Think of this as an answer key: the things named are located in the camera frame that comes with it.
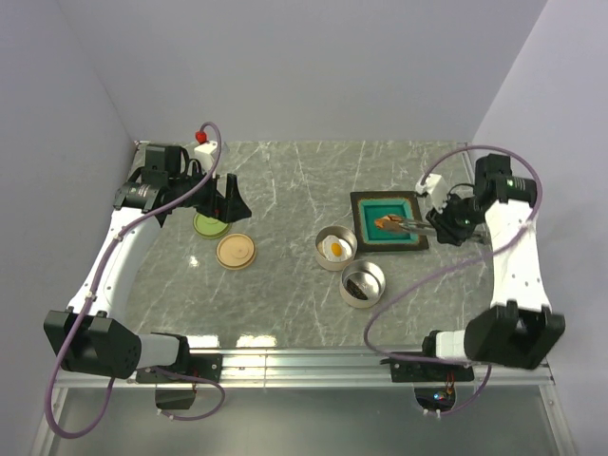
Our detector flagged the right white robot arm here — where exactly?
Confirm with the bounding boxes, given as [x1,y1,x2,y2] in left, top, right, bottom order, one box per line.
[416,147,565,380]

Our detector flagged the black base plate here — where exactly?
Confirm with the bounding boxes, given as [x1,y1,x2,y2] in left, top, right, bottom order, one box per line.
[135,353,223,384]
[380,357,475,383]

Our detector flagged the metal tongs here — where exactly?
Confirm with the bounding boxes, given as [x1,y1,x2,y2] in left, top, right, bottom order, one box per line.
[388,217,488,246]

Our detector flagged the tan round lid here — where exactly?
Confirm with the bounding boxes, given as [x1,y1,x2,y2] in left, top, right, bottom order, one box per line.
[216,234,257,270]

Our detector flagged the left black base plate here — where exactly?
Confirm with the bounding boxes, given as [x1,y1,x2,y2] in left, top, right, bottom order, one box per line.
[135,353,223,384]

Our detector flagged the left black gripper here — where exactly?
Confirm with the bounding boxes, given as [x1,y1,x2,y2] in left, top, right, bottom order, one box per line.
[170,161,252,223]

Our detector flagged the steel lunch tin front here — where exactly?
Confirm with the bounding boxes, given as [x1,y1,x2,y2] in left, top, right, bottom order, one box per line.
[339,260,386,309]

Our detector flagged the black teal square tray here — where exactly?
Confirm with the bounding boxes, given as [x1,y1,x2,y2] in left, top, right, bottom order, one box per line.
[350,191,428,253]

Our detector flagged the brown fried cutlet piece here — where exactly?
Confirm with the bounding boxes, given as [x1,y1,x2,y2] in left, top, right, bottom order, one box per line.
[374,215,403,232]

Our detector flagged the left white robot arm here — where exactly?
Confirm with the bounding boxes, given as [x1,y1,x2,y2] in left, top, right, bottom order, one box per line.
[44,141,252,382]

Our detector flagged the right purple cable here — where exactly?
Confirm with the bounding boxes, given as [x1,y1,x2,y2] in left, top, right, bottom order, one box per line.
[363,144,543,418]

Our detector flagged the green round lid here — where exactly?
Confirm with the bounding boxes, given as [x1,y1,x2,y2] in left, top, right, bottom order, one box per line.
[193,214,231,239]

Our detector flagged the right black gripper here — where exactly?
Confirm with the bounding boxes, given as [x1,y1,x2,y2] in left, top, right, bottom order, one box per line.
[425,191,486,248]

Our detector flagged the dark brown sausage piece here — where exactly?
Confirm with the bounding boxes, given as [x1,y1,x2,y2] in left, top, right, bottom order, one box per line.
[344,279,369,300]

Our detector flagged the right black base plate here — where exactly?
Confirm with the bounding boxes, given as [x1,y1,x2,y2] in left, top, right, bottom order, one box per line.
[380,357,475,383]

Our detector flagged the white egg piece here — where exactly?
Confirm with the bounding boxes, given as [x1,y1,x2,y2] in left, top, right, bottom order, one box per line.
[321,235,352,262]

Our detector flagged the steel lunch tin near tray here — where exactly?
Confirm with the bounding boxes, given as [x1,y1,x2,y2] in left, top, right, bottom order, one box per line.
[314,225,357,272]

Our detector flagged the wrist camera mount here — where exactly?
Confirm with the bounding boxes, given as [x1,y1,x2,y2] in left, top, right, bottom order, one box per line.
[193,130,224,173]
[415,174,449,213]

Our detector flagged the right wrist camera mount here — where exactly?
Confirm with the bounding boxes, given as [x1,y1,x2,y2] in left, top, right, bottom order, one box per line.
[415,174,449,213]

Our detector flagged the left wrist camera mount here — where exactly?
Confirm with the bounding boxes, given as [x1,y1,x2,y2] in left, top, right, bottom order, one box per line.
[193,130,224,173]

